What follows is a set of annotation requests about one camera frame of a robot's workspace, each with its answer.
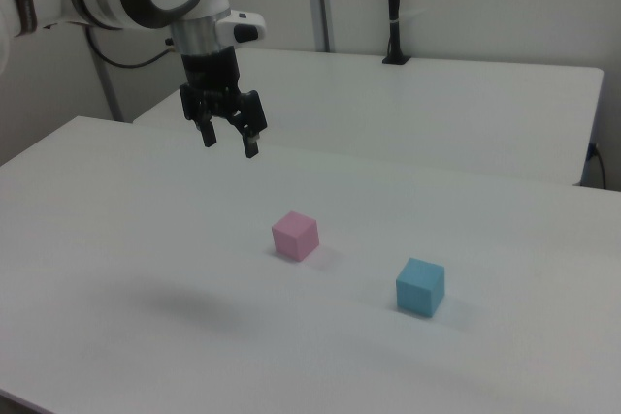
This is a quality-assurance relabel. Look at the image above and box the white side table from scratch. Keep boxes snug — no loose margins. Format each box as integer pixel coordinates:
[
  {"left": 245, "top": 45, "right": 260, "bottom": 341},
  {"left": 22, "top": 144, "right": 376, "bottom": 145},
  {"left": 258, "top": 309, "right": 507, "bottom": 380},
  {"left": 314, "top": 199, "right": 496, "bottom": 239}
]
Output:
[{"left": 132, "top": 48, "right": 605, "bottom": 188}]

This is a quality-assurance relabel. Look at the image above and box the black cable at table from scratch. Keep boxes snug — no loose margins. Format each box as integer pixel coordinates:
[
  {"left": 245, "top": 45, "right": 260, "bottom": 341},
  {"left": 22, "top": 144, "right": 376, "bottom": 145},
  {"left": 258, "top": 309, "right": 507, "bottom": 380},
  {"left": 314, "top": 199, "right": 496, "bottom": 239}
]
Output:
[{"left": 588, "top": 141, "right": 608, "bottom": 190}]

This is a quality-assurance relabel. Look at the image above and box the blue cube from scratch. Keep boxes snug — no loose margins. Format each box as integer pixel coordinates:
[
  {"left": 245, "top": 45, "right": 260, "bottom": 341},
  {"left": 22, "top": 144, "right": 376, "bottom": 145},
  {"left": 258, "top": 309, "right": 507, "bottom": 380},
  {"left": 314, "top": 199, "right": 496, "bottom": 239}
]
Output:
[{"left": 395, "top": 257, "right": 446, "bottom": 319}]

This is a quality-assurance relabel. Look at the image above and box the black strap on arm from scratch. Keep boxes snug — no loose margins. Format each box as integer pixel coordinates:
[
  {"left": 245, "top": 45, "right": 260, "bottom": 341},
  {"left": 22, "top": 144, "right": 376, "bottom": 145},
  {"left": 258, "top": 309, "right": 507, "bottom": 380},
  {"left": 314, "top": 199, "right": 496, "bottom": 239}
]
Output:
[{"left": 1, "top": 0, "right": 40, "bottom": 39}]

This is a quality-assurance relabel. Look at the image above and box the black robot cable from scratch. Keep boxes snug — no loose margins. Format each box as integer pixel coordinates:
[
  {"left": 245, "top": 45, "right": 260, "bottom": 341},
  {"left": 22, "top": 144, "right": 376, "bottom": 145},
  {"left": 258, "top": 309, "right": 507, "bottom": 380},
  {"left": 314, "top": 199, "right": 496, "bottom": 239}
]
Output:
[{"left": 85, "top": 25, "right": 175, "bottom": 69}]

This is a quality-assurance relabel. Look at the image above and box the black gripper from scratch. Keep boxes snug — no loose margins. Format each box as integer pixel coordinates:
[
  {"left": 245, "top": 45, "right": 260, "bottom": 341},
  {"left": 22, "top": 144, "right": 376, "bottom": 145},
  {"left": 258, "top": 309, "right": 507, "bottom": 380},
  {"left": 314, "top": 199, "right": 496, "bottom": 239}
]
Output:
[{"left": 178, "top": 47, "right": 270, "bottom": 160}]

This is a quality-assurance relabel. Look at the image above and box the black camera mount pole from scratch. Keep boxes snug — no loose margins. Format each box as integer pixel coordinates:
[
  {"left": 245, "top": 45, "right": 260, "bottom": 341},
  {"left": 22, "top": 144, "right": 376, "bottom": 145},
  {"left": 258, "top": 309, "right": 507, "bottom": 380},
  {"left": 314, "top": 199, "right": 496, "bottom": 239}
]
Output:
[{"left": 381, "top": 0, "right": 413, "bottom": 67}]

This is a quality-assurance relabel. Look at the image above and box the pink cube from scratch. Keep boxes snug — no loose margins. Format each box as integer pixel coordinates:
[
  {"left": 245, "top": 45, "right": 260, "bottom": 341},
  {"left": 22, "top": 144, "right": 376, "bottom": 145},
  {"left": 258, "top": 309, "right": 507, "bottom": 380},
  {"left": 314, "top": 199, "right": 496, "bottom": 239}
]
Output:
[{"left": 270, "top": 209, "right": 321, "bottom": 263}]

